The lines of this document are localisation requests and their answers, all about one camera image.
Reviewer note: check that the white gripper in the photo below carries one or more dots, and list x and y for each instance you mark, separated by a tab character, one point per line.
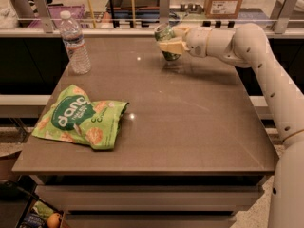
197	41

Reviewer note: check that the green soda can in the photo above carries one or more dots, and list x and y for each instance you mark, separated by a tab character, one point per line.
164	32

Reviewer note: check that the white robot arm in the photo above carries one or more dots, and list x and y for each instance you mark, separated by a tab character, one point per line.
248	46

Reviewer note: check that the cardboard box with label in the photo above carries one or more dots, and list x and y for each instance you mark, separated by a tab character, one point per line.
222	9

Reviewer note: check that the purple plastic crate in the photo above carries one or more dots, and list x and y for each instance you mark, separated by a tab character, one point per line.
53	17

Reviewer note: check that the clear plastic water bottle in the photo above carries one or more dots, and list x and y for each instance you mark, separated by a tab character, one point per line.
75	44

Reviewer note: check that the green chips bag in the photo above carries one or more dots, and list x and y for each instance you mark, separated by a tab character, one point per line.
73	118

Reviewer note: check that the glass railing with metal posts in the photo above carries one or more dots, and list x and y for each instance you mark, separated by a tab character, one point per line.
15	27

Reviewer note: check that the grey table drawer unit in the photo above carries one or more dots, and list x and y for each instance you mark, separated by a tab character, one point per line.
160	206

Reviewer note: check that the orange fruit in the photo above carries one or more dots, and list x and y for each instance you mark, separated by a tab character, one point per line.
54	221

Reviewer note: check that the box of snacks on floor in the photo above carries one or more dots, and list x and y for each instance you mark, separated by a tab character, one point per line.
37	216

